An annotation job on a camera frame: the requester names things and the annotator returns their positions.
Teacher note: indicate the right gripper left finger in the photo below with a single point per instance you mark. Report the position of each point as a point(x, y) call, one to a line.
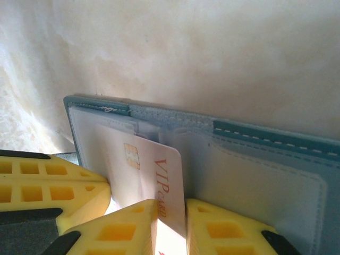
point(119, 233)

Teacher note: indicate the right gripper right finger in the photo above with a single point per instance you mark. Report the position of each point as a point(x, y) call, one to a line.
point(225, 233)

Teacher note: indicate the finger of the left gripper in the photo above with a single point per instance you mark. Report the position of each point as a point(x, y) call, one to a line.
point(53, 196)
point(40, 170)

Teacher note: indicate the teal leather card holder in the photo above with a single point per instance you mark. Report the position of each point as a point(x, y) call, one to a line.
point(265, 186)

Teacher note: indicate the white VIP card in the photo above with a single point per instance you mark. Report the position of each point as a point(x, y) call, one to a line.
point(170, 172)

